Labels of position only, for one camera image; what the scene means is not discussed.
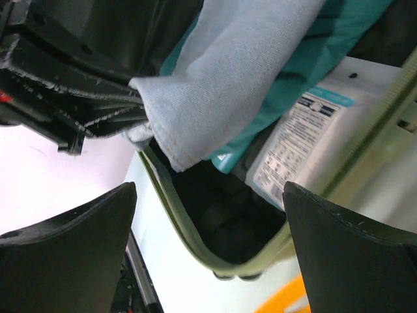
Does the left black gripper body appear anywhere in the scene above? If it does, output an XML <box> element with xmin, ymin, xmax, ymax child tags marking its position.
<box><xmin>1</xmin><ymin>1</ymin><xmax>85</xmax><ymax>155</ymax></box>

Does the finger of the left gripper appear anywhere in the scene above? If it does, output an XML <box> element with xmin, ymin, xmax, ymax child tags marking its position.
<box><xmin>9</xmin><ymin>34</ymin><xmax>143</xmax><ymax>110</ymax></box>
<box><xmin>74</xmin><ymin>104</ymin><xmax>147</xmax><ymax>138</ymax></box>

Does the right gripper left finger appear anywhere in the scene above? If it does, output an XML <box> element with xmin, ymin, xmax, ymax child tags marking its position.
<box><xmin>1</xmin><ymin>183</ymin><xmax>136</xmax><ymax>312</ymax></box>

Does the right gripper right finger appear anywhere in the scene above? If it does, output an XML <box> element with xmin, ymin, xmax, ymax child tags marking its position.
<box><xmin>283</xmin><ymin>182</ymin><xmax>416</xmax><ymax>312</ymax></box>

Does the yellow plastic basket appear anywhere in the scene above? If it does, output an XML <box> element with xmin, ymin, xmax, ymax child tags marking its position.
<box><xmin>255</xmin><ymin>275</ymin><xmax>311</xmax><ymax>313</ymax></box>

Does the green hard-shell suitcase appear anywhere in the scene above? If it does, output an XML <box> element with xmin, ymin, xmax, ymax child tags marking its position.
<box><xmin>107</xmin><ymin>0</ymin><xmax>417</xmax><ymax>281</ymax></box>

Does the light blue denim garment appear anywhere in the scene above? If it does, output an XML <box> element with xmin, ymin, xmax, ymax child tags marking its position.
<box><xmin>125</xmin><ymin>1</ymin><xmax>323</xmax><ymax>171</ymax></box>

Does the teal fabric garment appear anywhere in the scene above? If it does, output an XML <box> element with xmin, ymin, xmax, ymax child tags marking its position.
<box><xmin>159</xmin><ymin>0</ymin><xmax>392</xmax><ymax>175</ymax></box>

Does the white labelled packet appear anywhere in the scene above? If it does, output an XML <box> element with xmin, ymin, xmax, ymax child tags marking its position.
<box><xmin>245</xmin><ymin>57</ymin><xmax>401</xmax><ymax>210</ymax></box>

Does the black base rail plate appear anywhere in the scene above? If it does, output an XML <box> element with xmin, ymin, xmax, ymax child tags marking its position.
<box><xmin>110</xmin><ymin>231</ymin><xmax>164</xmax><ymax>313</ymax></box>

